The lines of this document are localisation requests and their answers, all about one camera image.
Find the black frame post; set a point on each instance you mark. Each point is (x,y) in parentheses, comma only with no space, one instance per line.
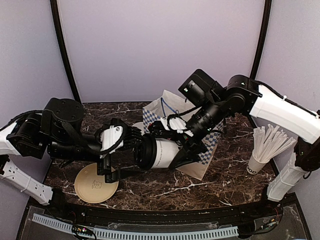
(261,39)
(63,50)

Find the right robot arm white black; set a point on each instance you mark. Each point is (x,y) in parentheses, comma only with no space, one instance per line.
(212,103)

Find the cream yellow plate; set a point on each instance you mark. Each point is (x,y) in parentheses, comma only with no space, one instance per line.
(91,187)

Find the left black frame post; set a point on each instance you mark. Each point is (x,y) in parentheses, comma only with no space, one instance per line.
(63,50)

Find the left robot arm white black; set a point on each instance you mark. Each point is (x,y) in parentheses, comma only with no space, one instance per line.
(56,130)

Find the paper wrapped straws bundle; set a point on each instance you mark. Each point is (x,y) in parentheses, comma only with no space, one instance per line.
(270,142)

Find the white ceramic bowl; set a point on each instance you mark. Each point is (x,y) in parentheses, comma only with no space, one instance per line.
(139,125)

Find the white perforated cable duct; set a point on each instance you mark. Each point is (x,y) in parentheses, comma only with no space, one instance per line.
(121,231)

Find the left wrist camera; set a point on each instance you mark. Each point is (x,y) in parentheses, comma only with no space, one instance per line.
(110,137)

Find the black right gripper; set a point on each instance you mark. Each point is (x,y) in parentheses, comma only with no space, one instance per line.
(185,150)

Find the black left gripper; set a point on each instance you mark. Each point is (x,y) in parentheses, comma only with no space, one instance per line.
(116,176)

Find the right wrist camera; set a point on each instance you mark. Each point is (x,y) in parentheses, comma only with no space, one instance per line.
(176,124)

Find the right black frame post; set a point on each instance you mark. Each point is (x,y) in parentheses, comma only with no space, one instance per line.
(261,39)

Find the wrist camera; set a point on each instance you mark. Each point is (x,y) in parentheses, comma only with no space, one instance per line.
(110,137)
(176,124)

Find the black front table rail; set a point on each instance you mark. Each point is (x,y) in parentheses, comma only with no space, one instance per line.
(234,215)

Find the white cup holding straws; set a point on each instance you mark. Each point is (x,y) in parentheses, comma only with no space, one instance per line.
(253,165)

